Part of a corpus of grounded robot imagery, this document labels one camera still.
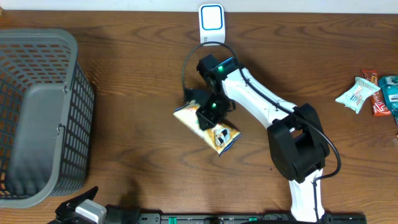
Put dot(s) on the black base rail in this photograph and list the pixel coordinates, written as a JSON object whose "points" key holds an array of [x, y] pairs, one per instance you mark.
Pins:
{"points": [[278, 218]]}

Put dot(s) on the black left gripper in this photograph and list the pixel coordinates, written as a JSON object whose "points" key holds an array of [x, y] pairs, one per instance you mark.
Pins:
{"points": [[73, 203]]}

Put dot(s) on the cream wet wipes pack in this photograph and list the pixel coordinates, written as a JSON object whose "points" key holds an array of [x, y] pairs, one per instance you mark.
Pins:
{"points": [[220, 138]]}

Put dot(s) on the grey plastic basket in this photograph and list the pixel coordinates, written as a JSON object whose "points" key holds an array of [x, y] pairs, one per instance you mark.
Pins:
{"points": [[47, 107]]}

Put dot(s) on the blue mouthwash bottle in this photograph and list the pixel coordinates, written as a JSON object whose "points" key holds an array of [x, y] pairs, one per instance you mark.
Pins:
{"points": [[388, 85]]}

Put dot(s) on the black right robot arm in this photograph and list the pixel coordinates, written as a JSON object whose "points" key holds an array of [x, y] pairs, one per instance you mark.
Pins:
{"points": [[297, 146]]}

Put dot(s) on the white barcode scanner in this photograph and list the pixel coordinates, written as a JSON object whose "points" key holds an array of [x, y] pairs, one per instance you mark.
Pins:
{"points": [[212, 24]]}

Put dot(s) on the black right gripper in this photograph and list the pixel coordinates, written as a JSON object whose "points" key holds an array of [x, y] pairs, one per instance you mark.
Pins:
{"points": [[209, 120]]}

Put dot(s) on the orange chocolate bar wrapper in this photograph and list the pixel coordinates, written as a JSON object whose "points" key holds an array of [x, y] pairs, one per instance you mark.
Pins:
{"points": [[378, 106]]}

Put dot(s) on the mint green small packet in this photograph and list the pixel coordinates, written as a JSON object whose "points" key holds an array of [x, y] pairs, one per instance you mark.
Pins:
{"points": [[354, 98]]}

